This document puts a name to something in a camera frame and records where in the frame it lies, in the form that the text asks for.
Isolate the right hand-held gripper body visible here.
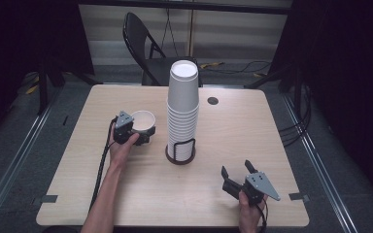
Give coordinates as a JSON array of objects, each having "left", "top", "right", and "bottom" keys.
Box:
[{"left": 241, "top": 172, "right": 282, "bottom": 207}]

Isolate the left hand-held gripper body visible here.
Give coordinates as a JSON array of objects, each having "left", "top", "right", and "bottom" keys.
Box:
[{"left": 113, "top": 110, "right": 140, "bottom": 146}]

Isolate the single white paper cup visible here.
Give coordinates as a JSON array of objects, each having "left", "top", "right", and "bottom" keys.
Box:
[{"left": 130, "top": 110, "right": 156, "bottom": 137}]

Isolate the black wire cup holder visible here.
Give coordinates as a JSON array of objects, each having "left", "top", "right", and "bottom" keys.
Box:
[{"left": 165, "top": 138, "right": 197, "bottom": 166}]

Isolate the stack of white paper cups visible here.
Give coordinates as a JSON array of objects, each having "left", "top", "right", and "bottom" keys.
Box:
[{"left": 166, "top": 59, "right": 200, "bottom": 162}]

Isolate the person's left hand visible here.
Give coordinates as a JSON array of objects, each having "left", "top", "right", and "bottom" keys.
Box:
[{"left": 109, "top": 132, "right": 141, "bottom": 169}]

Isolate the person's right hand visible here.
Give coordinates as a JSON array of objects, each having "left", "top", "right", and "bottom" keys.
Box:
[{"left": 238, "top": 190, "right": 268, "bottom": 233}]

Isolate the grey tape strip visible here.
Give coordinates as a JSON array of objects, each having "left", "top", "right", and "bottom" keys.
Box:
[
  {"left": 40, "top": 194, "right": 58, "bottom": 204},
  {"left": 288, "top": 192, "right": 310, "bottom": 202}
]

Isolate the dark metal stand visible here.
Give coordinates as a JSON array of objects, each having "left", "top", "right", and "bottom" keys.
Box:
[
  {"left": 244, "top": 62, "right": 303, "bottom": 111},
  {"left": 36, "top": 54, "right": 95, "bottom": 117}
]

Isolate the black folding chair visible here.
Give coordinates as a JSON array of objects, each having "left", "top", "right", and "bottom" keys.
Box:
[{"left": 122, "top": 12, "right": 204, "bottom": 87}]

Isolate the right hand-held gripper black cable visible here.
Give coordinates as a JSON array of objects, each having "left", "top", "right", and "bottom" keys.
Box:
[{"left": 254, "top": 197, "right": 269, "bottom": 233}]

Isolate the hand-held gripper black cable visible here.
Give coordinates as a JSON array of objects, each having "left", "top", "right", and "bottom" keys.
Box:
[
  {"left": 88, "top": 116, "right": 119, "bottom": 212},
  {"left": 254, "top": 197, "right": 269, "bottom": 233}
]

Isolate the left hand-held gripper black cable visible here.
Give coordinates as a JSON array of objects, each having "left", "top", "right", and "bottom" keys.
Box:
[{"left": 88, "top": 116, "right": 119, "bottom": 212}]

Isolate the bundle of black cables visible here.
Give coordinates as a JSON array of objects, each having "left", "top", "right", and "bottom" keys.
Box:
[{"left": 278, "top": 82, "right": 313, "bottom": 149}]

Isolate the metal floor rail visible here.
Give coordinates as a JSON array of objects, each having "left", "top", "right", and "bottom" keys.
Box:
[
  {"left": 281, "top": 93, "right": 361, "bottom": 233},
  {"left": 0, "top": 88, "right": 63, "bottom": 229}
]

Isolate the yellow floor cable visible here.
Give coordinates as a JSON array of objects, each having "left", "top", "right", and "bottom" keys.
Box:
[{"left": 200, "top": 61, "right": 224, "bottom": 70}]

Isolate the thin black floor cable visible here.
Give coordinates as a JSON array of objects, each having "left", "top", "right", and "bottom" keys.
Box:
[{"left": 207, "top": 60, "right": 272, "bottom": 76}]

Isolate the hanging black cable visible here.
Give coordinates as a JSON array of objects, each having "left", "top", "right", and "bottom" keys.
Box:
[{"left": 160, "top": 8, "right": 178, "bottom": 54}]

